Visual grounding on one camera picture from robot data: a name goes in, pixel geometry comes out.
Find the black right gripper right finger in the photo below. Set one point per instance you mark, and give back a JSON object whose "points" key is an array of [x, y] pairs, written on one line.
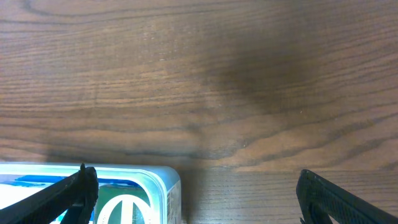
{"points": [[321, 201]]}

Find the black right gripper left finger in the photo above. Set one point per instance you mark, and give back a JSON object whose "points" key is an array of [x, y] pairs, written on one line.
{"points": [[75, 196]]}

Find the clear plastic container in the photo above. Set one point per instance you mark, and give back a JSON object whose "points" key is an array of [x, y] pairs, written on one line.
{"points": [[161, 184]]}

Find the white blue Panadol box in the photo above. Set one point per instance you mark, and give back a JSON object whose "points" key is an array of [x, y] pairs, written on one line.
{"points": [[18, 193]]}

